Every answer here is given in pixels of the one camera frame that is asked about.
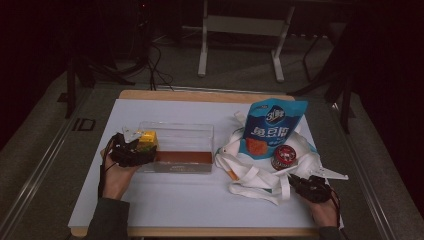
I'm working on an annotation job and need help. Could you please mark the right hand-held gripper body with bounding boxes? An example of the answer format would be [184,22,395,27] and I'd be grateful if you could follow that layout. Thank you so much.
[295,166,350,204]

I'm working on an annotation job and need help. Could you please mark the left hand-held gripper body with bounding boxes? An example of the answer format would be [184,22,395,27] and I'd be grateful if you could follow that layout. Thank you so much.
[109,126,157,168]

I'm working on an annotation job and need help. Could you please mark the yellow juice carton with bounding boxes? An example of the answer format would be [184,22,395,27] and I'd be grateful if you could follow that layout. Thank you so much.
[138,130,160,153]

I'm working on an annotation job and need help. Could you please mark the brown carton box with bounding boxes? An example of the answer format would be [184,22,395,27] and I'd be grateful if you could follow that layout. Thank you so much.
[155,150,214,173]

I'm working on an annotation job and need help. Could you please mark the white canvas tote bag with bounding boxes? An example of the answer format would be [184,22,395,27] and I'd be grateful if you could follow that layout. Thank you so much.
[214,110,323,206]

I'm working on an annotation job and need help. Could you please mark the clear plastic container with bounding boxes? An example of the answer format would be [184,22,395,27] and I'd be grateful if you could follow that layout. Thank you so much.
[137,121,215,175]

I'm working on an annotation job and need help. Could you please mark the person's right hand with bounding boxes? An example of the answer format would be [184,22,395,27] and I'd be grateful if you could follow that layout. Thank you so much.
[304,193,341,229]

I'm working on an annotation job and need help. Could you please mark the person's left hand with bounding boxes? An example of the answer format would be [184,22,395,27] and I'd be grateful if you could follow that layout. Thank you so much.
[100,149,142,201]

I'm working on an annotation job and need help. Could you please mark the red round tin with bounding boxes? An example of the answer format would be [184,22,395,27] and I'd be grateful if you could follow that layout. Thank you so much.
[270,144,298,172]

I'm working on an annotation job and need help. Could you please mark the blue snack pouch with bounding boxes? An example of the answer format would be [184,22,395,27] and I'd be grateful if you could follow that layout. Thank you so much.
[238,98,309,160]

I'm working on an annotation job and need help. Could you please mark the black metal stand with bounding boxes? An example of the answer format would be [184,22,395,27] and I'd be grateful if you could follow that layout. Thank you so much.
[64,49,136,119]

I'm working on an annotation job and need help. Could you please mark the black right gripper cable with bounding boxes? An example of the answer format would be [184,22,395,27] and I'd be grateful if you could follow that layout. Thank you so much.
[329,188,343,229]

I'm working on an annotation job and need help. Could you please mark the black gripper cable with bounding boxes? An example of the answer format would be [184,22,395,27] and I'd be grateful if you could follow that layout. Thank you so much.
[97,135,117,198]
[329,188,343,229]

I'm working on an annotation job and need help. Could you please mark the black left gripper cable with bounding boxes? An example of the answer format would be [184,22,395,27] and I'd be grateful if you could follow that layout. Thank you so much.
[97,135,117,198]

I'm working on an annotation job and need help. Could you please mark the metal floor rail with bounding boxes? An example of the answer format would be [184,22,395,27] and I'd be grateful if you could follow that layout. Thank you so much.
[0,89,94,234]
[331,101,399,240]

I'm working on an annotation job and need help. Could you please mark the black floor cables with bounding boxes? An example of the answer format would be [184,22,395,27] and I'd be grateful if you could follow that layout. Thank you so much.
[146,43,174,92]

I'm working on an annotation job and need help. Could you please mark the dark chair frame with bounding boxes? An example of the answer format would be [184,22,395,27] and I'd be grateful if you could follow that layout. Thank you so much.
[288,19,356,134]

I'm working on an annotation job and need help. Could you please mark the white metal stand frame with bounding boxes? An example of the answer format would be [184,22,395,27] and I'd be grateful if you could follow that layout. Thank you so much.
[197,0,297,83]

